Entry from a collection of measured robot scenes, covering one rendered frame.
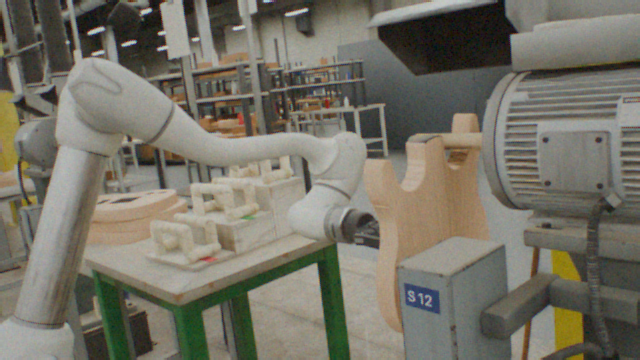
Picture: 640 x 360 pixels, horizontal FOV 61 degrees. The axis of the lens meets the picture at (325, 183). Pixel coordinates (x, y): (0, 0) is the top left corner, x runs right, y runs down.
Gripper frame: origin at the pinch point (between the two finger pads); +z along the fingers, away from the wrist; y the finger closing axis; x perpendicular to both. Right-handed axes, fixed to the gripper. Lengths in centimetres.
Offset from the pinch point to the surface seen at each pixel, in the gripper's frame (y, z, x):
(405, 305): 29.0, 17.5, 2.8
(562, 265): -89, -12, -47
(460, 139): -6.1, 7.2, 19.6
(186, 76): -63, -189, 38
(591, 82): -1.3, 34.5, 29.9
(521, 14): -13.3, 18.3, 41.3
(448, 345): 29.3, 24.8, -1.5
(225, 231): 6, -69, -6
